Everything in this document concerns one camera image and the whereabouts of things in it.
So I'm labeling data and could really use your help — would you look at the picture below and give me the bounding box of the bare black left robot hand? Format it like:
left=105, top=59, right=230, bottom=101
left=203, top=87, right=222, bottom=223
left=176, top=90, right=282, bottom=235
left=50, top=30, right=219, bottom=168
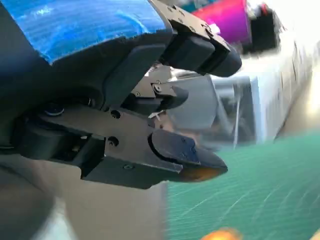
left=0, top=0, right=243, bottom=190

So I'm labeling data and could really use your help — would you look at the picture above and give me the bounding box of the long braided bread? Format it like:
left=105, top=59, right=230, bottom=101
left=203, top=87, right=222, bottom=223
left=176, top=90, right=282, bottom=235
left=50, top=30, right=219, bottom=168
left=199, top=226, right=244, bottom=240

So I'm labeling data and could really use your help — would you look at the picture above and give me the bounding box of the magenta screen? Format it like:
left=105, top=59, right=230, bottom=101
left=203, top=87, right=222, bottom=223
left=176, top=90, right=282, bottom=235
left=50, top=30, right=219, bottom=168
left=191, top=0, right=252, bottom=48

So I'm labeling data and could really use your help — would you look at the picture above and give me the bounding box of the green cutting mat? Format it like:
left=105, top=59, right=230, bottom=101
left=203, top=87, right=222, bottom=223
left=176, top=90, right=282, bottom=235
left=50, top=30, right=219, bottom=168
left=166, top=129, right=320, bottom=240

